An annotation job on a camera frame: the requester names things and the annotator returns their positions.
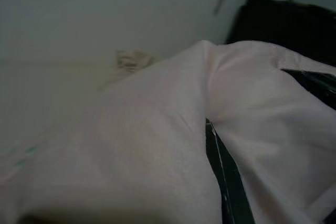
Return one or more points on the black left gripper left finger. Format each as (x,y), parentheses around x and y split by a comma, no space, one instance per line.
(227,182)

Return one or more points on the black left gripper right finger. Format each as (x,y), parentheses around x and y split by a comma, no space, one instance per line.
(315,85)

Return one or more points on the pink patterned pillow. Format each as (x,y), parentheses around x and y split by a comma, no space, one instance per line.
(157,129)

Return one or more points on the crumpled clear plastic bag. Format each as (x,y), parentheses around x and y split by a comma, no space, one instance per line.
(134,61)

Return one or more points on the bed with beige mattress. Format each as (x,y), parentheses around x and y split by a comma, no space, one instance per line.
(52,98)

